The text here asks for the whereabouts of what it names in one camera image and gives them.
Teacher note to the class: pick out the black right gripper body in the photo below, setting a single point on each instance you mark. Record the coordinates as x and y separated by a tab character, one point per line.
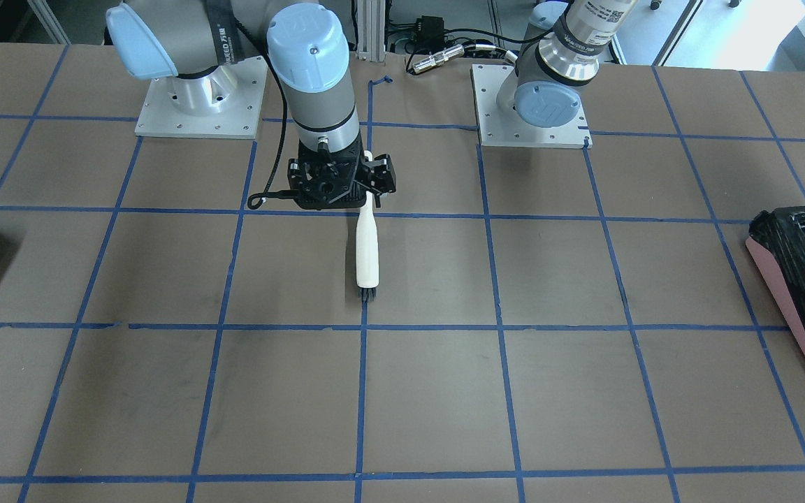
382	176

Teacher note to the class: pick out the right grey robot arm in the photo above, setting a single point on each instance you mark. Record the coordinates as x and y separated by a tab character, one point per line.
206	62

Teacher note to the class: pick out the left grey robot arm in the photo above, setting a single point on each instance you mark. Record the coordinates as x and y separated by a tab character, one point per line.
560	54

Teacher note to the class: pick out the aluminium frame post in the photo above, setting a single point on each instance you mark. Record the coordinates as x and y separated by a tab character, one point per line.
370	29

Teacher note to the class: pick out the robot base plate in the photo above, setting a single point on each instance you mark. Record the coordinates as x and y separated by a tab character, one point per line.
529	114
224	104

